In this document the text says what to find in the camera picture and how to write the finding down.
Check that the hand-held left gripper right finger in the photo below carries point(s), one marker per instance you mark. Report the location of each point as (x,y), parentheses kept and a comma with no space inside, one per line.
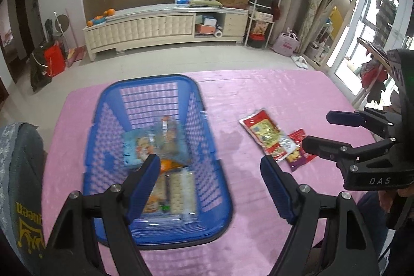
(277,188)

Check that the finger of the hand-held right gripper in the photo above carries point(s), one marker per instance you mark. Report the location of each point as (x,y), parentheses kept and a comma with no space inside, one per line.
(326,148)
(344,118)

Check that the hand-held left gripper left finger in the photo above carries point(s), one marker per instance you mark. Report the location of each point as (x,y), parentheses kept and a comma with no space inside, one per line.
(144,187)

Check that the purple and red snack packet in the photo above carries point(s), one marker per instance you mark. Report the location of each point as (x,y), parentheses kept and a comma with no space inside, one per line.
(302,158)

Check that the long orange snack packet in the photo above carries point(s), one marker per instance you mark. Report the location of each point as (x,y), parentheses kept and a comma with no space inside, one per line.
(169,166)

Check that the cream cracker packet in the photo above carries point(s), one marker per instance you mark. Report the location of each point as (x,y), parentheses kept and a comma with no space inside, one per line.
(182,195)

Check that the light blue snack packet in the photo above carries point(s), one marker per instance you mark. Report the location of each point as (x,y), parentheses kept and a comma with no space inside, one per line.
(137,146)

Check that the clear orange and white packet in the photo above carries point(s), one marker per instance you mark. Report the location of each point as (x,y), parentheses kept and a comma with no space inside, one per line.
(169,137)

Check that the red and yellow snack packet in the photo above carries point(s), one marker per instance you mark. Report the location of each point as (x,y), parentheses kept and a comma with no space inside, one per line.
(263,130)

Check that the blue plastic basket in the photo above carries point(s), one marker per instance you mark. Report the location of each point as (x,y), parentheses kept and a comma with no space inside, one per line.
(210,150)

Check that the person's right hand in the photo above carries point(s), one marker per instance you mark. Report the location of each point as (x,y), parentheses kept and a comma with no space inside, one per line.
(385,198)

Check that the hanging clothes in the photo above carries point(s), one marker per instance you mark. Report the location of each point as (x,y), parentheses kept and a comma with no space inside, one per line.
(373,82)

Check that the white slippers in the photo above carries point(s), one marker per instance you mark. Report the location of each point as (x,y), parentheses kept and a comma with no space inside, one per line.
(299,62)

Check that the pink quilted cloth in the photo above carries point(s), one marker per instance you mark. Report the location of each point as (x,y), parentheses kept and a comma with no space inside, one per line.
(252,95)

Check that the pink bag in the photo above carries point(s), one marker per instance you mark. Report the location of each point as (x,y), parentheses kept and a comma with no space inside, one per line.
(286,44)

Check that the arched mirror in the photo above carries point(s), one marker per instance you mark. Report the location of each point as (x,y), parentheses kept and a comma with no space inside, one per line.
(339,20)

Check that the grey printed cushion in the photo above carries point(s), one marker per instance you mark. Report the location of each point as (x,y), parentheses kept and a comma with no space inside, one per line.
(22,185)

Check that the white metal rack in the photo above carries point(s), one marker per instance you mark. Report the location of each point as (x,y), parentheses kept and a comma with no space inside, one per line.
(263,17)

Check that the pink dustpan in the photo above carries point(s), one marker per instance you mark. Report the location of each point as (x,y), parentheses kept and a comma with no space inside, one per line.
(75,56)

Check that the white paper roll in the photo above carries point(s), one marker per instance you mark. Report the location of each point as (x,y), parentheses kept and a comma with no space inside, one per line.
(218,33)

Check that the red bag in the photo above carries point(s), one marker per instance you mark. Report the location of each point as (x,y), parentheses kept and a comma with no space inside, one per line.
(55,59)

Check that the dark bag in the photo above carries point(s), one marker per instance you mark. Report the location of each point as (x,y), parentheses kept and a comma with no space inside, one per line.
(38,69)

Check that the cream tufted cabinet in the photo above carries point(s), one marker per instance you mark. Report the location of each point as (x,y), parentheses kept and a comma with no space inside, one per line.
(145,28)

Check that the boxes in cabinet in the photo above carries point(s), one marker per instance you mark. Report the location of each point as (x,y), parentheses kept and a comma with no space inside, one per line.
(206,25)

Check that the blue and orange toy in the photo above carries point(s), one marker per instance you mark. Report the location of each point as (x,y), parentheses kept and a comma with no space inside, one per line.
(96,20)

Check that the orange fruits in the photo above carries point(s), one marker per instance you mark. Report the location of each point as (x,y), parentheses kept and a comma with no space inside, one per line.
(110,12)

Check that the mop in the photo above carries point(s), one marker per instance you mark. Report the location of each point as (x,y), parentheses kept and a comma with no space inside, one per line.
(60,30)

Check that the green folded cloth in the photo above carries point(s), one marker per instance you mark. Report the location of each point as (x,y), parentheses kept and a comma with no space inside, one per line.
(205,3)

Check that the blue tissue box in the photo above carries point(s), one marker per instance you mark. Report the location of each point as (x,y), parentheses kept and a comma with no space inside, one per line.
(182,0)

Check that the small round brown wall disc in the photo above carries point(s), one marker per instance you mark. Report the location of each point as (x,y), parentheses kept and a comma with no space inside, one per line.
(63,22)

